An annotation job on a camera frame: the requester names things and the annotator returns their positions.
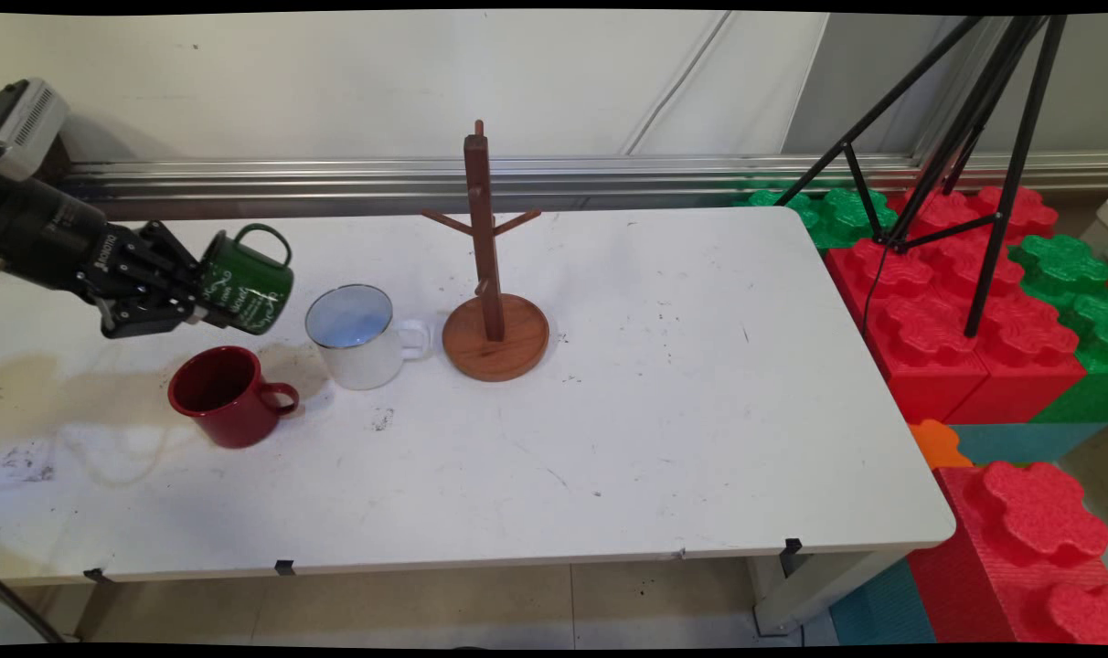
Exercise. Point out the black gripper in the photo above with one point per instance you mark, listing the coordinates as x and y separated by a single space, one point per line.
51 238

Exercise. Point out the green enamel mug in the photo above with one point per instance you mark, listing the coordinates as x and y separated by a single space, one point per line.
252 283

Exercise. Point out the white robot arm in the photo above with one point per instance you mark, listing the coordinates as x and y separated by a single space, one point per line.
28 123

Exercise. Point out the red enamel mug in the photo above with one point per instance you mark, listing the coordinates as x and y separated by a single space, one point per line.
225 402

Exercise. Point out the white enamel mug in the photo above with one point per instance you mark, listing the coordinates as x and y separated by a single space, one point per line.
362 352

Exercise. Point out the black table clip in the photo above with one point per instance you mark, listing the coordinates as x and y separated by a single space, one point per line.
792 546
95 575
284 567

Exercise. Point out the wooden mug tree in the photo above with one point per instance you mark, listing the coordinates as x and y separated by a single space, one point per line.
495 343

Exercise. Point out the green foam block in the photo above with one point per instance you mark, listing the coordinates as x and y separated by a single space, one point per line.
837 215
1066 265

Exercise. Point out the white table leg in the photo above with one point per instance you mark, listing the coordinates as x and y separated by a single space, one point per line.
819 585

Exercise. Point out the red foam block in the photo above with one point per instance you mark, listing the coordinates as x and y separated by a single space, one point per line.
920 347
1029 366
1020 548

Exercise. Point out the orange foam block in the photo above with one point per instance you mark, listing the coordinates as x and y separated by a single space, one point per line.
936 443

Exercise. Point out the teal foam block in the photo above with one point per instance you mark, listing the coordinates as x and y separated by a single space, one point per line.
883 608
1020 440

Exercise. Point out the aluminium wall rail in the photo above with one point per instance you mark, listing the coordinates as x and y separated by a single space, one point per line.
335 178

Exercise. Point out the white wall conduit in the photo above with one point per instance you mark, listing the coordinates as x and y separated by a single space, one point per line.
677 82

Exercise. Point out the black camera tripod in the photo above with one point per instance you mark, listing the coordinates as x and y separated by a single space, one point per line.
993 210

